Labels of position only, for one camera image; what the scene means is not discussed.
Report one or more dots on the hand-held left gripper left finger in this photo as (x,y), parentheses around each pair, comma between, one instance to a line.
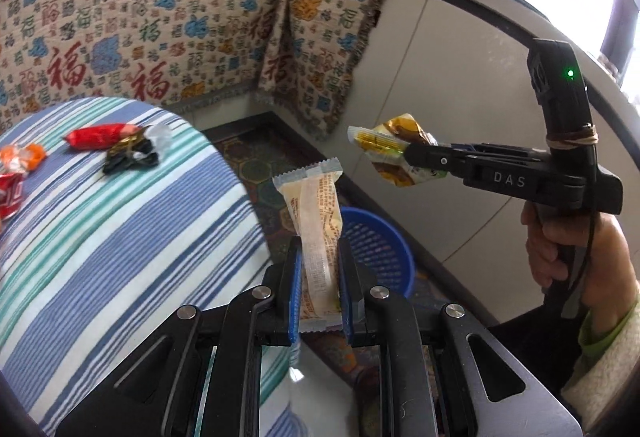
(295,297)

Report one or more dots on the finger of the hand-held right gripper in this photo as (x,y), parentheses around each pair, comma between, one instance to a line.
(500,148)
(440,162)

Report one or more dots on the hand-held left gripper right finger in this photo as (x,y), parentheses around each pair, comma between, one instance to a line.
(346,302)

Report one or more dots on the yellow and brown snack packet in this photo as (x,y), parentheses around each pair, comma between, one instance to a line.
(395,147)

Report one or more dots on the blue plastic basket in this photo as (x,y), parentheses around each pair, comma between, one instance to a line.
(382,247)

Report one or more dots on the cream snack packet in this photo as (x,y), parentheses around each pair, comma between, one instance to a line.
(315,227)

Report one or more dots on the orange and white plastic bag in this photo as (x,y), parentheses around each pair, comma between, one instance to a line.
(22,157)

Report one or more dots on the person's right forearm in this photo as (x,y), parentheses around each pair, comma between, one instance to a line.
(610,367)

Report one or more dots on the person's right hand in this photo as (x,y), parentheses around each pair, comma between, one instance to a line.
(607,257)

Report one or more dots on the white base cabinet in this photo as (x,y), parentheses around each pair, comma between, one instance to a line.
(450,67)

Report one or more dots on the small printed blanket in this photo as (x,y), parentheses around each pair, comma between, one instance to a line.
(325,32)

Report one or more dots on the round table with striped tablecloth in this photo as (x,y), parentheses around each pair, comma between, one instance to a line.
(125,242)

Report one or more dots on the person's dark pants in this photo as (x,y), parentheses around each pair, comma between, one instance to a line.
(520,352)

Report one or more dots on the black crumpled wrapper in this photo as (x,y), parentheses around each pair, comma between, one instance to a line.
(131,157)

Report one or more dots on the red sausage wrapper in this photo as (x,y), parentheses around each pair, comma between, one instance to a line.
(97,137)

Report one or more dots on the large printed blanket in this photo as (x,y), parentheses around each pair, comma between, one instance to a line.
(125,17)

